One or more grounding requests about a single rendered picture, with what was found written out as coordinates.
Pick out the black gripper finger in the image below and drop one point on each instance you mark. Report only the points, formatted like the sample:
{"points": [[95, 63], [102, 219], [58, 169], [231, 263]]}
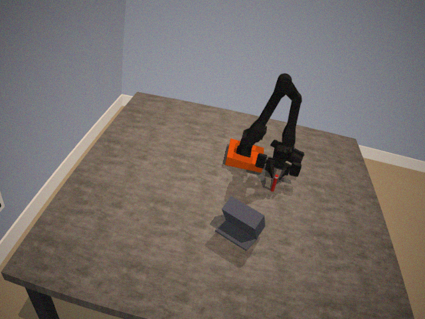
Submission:
{"points": [[270, 167], [285, 170]]}

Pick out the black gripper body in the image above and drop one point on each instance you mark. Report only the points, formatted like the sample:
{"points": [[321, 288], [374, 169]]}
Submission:
{"points": [[279, 163]]}

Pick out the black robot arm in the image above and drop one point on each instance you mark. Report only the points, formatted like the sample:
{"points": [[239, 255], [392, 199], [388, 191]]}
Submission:
{"points": [[284, 149]]}

